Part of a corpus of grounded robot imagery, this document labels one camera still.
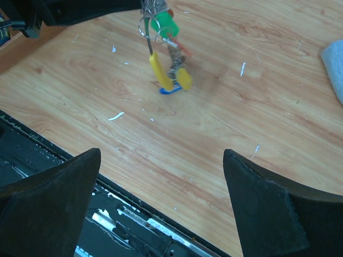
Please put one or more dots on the green tagged key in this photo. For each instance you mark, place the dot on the green tagged key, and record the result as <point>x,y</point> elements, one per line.
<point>164,24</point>

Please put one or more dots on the grey cloth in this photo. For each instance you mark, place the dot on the grey cloth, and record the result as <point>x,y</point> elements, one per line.
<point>332,60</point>

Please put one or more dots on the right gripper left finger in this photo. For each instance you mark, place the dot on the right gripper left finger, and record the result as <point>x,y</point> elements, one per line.
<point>43,214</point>

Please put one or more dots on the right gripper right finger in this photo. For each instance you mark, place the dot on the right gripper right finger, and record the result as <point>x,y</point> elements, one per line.
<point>276,216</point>

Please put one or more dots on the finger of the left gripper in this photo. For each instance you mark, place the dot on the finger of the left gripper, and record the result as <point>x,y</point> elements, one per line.
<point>71,12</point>

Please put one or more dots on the keyring with coloured keys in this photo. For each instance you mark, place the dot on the keyring with coloured keys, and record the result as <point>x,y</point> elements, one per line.
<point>167,56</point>

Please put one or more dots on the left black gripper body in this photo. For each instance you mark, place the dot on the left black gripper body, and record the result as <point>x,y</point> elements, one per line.
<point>22,16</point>

